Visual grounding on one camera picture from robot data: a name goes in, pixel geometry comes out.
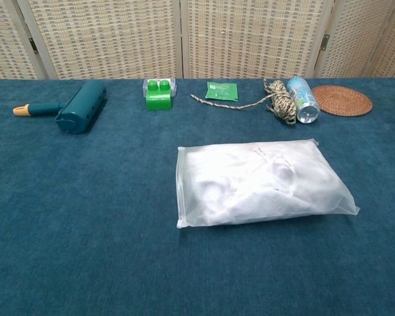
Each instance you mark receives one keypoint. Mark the small clear plastic box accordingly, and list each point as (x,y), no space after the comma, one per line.
(175,88)

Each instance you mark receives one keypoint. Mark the frosted plastic zip bag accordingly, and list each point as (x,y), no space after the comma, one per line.
(217,210)

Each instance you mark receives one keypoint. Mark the teal lint roller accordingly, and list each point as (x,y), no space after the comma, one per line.
(82,108)

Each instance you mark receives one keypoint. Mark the green foil sachet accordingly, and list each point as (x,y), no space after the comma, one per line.
(222,91)

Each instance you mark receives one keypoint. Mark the round woven rattan coaster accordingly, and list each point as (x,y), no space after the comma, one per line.
(342,100)

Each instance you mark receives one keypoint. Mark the light blue drink can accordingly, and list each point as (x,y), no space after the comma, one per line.
(303,98)

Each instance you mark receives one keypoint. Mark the green toy building block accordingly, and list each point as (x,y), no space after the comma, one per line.
(158,102)

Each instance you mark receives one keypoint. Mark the woven rattan folding screen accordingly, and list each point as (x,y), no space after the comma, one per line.
(118,39)

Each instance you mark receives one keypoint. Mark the blue carpet table surface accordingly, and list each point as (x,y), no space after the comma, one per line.
(85,230)

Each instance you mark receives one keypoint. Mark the white clothes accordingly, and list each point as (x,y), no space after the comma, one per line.
(250,184)

